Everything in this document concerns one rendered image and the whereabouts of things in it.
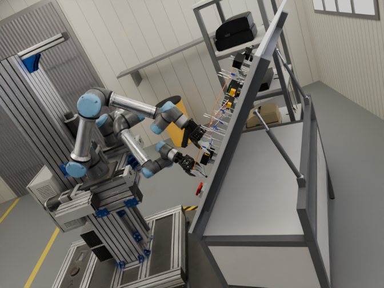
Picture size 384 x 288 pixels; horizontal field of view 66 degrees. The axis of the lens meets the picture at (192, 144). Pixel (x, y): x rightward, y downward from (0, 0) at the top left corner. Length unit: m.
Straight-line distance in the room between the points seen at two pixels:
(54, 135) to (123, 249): 1.11
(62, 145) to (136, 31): 2.86
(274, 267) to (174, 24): 3.74
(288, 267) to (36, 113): 1.77
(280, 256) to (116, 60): 3.91
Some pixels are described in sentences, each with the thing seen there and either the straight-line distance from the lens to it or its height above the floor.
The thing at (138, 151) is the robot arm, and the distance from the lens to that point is 1.91.
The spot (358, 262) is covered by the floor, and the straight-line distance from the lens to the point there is 2.43.
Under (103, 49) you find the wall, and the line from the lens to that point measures 4.86.
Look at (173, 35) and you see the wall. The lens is 4.68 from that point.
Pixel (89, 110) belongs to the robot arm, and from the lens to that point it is 1.66.
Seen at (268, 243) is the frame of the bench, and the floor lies 0.78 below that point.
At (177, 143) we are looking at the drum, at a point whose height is 0.08.
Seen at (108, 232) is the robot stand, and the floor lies 0.60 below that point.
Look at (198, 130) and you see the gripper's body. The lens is 1.60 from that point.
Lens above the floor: 1.93
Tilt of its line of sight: 25 degrees down
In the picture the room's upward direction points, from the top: 25 degrees counter-clockwise
